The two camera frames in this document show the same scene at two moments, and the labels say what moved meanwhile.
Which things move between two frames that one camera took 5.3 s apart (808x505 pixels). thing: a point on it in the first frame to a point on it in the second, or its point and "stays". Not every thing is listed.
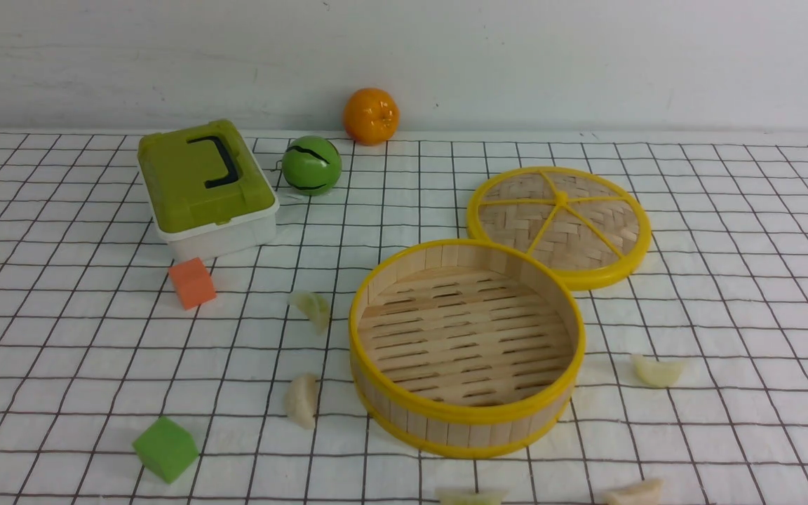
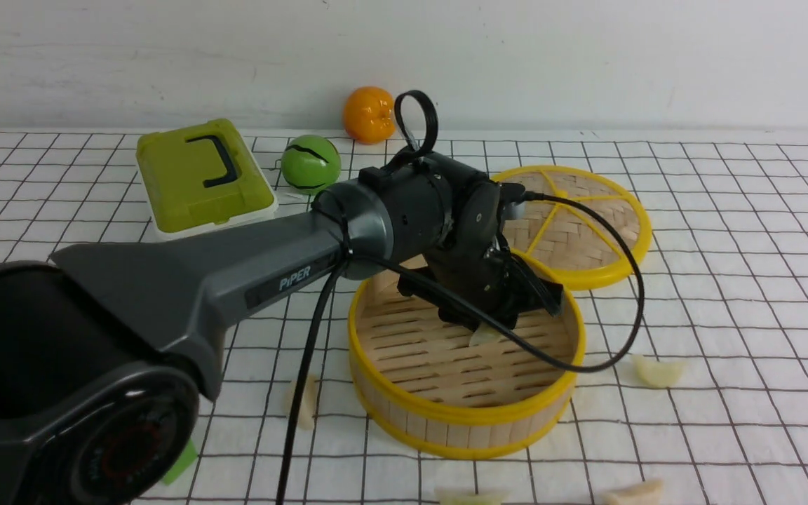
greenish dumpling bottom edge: x=471 y=496 stays
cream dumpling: x=647 y=492 stays
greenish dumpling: x=315 y=308 to x=485 y=334
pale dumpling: x=657 y=374 stays
